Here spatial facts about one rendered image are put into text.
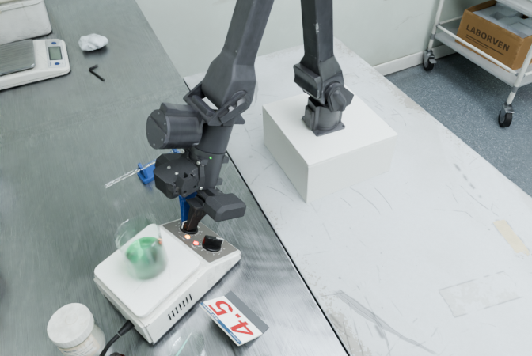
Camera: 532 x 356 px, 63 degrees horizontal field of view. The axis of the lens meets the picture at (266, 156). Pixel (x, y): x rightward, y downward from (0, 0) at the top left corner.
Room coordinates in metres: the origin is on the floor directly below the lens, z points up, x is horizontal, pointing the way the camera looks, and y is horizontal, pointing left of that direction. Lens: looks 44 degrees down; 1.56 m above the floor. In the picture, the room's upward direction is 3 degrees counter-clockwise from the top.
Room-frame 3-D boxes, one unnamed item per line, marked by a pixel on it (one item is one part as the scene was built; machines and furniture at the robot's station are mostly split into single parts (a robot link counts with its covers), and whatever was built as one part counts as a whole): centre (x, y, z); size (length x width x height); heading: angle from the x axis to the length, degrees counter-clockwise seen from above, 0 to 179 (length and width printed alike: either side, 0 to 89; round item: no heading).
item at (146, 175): (0.66, 0.22, 0.92); 0.10 x 0.03 x 0.04; 127
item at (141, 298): (0.36, 0.19, 0.98); 0.12 x 0.12 x 0.01; 48
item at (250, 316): (0.31, 0.06, 0.92); 0.09 x 0.06 x 0.04; 43
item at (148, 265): (0.37, 0.18, 1.03); 0.07 x 0.06 x 0.08; 160
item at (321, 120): (0.66, -0.12, 1.04); 0.07 x 0.07 x 0.06; 22
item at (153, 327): (0.38, 0.17, 0.94); 0.22 x 0.13 x 0.08; 138
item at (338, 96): (0.66, -0.12, 1.09); 0.09 x 0.07 x 0.06; 34
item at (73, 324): (0.28, 0.29, 0.94); 0.06 x 0.06 x 0.08
